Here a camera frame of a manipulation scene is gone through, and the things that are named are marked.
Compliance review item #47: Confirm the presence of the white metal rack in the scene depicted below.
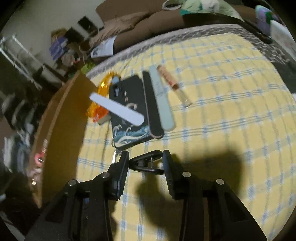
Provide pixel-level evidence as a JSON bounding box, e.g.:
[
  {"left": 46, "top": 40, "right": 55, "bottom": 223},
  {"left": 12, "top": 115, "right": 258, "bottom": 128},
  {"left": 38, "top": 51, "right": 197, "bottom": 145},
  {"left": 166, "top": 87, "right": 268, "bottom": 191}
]
[{"left": 0, "top": 34, "right": 43, "bottom": 91}]

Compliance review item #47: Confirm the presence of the blue box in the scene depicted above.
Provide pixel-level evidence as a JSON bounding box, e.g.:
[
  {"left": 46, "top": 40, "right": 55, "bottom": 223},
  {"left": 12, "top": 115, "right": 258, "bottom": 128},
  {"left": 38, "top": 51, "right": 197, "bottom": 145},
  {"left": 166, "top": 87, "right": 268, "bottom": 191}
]
[{"left": 49, "top": 37, "right": 68, "bottom": 58}]

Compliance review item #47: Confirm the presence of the cardboard box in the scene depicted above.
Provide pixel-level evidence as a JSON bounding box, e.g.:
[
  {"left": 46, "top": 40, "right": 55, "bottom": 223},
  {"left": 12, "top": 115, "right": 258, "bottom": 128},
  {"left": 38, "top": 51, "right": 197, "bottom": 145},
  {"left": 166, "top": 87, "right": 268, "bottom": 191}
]
[{"left": 29, "top": 71, "right": 97, "bottom": 208}]

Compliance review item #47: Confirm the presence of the floral pillow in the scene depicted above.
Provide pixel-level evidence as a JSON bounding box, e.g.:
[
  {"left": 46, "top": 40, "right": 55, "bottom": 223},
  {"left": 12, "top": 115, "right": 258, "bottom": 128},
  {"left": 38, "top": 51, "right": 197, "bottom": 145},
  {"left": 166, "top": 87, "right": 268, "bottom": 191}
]
[{"left": 180, "top": 0, "right": 243, "bottom": 20}]

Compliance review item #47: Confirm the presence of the green bag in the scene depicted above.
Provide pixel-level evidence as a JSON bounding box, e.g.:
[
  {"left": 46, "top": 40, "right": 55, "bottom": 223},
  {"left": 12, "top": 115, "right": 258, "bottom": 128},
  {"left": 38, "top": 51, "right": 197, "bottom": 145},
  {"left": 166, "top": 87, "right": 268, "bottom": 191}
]
[{"left": 82, "top": 62, "right": 95, "bottom": 73}]

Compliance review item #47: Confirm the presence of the brown sofa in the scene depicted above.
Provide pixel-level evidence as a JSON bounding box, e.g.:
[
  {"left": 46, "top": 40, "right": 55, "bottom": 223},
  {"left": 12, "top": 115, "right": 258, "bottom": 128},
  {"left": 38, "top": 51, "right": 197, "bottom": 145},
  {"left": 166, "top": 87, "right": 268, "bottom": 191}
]
[{"left": 89, "top": 0, "right": 262, "bottom": 56}]

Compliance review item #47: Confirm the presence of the white tape roll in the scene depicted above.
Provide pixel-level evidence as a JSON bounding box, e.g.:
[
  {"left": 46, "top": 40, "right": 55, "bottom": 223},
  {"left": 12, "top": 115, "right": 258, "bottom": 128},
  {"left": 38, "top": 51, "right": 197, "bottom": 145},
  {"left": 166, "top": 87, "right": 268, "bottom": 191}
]
[{"left": 162, "top": 0, "right": 182, "bottom": 11}]

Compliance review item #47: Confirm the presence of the pale green nail file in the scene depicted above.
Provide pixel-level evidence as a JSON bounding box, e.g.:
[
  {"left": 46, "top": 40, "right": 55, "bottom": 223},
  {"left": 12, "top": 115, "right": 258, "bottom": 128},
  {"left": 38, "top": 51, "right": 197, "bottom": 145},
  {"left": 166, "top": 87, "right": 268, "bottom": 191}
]
[{"left": 149, "top": 65, "right": 176, "bottom": 131}]

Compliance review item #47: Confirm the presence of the black hair clip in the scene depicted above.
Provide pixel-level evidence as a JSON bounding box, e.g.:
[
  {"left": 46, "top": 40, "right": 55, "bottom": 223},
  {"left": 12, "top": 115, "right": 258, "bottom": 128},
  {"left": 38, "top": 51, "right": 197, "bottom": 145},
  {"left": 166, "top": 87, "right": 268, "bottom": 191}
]
[{"left": 129, "top": 150, "right": 165, "bottom": 175}]

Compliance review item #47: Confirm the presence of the black wave print phone case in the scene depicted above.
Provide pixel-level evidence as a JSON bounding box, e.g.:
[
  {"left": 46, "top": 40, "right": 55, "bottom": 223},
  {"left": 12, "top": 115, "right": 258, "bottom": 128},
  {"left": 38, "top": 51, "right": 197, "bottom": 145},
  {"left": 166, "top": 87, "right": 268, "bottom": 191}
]
[{"left": 109, "top": 75, "right": 153, "bottom": 149}]

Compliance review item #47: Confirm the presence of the white nail file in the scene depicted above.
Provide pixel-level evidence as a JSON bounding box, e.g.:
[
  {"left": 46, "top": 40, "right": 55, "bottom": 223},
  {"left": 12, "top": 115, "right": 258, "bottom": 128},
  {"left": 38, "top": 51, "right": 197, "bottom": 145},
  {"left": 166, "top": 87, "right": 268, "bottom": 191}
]
[{"left": 89, "top": 93, "right": 145, "bottom": 126}]

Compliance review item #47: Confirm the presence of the glass jar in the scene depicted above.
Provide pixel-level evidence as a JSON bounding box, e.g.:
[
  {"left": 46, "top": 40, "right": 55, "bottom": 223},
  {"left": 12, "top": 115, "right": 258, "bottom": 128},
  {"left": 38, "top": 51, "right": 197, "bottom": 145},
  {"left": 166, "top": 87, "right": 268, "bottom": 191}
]
[{"left": 61, "top": 53, "right": 75, "bottom": 66}]

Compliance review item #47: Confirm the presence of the black nail file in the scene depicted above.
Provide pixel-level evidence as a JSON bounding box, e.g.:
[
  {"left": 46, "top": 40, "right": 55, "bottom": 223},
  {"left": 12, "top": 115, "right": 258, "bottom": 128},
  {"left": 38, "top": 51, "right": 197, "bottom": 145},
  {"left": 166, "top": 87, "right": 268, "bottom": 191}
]
[{"left": 142, "top": 71, "right": 164, "bottom": 139}]

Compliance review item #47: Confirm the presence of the grey patterned mat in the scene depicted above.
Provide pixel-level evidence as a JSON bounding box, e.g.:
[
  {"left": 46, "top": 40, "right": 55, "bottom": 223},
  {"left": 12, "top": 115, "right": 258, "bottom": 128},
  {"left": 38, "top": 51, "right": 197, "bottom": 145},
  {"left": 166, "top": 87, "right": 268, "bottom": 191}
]
[{"left": 87, "top": 23, "right": 296, "bottom": 79}]

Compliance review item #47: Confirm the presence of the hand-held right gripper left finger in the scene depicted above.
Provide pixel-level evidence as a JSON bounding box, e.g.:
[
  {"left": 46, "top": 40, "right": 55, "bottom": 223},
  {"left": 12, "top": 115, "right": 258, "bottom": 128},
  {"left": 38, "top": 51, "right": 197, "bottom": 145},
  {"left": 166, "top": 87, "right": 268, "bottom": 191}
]
[{"left": 24, "top": 150, "right": 130, "bottom": 241}]

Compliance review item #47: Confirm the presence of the pile of clothes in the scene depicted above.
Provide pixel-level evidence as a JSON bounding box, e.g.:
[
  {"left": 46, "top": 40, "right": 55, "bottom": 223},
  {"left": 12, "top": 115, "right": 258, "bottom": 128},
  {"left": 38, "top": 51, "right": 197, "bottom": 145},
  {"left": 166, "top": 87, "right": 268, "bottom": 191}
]
[{"left": 2, "top": 134, "right": 33, "bottom": 167}]

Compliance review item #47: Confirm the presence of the black remote control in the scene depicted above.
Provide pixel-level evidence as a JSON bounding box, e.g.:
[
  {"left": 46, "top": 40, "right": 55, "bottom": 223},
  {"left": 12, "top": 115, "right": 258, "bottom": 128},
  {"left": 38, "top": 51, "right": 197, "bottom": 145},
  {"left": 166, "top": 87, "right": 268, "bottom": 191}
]
[{"left": 243, "top": 20, "right": 273, "bottom": 44}]

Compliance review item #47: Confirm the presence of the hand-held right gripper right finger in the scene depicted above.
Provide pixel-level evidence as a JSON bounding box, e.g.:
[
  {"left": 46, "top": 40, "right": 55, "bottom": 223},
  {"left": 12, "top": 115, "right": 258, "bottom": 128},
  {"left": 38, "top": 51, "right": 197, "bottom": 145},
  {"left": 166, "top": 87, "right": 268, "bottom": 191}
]
[{"left": 163, "top": 149, "right": 267, "bottom": 241}]

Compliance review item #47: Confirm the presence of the printed paper sheet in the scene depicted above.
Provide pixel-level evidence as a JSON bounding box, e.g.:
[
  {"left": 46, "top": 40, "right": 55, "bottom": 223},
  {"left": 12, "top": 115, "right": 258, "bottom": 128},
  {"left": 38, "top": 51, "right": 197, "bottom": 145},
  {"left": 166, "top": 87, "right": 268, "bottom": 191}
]
[{"left": 91, "top": 37, "right": 116, "bottom": 58}]

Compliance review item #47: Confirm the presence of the yellow plaid cloth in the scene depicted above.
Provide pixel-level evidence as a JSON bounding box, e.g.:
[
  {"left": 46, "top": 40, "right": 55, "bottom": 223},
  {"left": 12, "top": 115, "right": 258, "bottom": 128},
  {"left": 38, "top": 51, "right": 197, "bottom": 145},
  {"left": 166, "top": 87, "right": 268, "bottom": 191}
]
[{"left": 76, "top": 35, "right": 296, "bottom": 241}]

